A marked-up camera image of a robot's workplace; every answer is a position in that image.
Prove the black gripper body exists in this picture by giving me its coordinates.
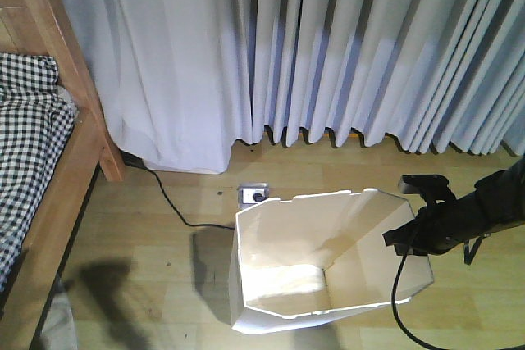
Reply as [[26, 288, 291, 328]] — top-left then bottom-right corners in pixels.
[[382, 208, 434, 257]]

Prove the white plastic trash bin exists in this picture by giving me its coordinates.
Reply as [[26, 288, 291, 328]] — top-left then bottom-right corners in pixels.
[[229, 189, 434, 334]]

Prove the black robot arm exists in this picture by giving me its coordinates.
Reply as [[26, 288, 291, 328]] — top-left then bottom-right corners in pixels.
[[383, 159, 524, 256]]

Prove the white floor power socket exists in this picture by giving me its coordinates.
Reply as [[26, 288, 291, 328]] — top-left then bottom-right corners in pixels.
[[237, 182, 270, 206]]

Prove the white pleated curtain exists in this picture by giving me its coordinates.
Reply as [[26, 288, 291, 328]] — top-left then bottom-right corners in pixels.
[[63, 0, 524, 173]]

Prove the black white checkered bedding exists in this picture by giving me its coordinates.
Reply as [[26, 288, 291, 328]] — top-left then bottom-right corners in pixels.
[[1, 52, 78, 286]]

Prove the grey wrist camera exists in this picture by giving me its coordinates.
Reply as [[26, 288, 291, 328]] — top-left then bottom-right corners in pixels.
[[398, 174, 456, 206]]

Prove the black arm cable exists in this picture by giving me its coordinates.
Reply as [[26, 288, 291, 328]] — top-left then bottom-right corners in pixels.
[[391, 253, 452, 350]]

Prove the black power cord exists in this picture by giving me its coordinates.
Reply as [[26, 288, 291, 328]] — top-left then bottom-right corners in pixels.
[[122, 152, 237, 230]]

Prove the wooden bed frame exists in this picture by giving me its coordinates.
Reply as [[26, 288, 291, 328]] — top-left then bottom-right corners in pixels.
[[1, 0, 125, 349]]

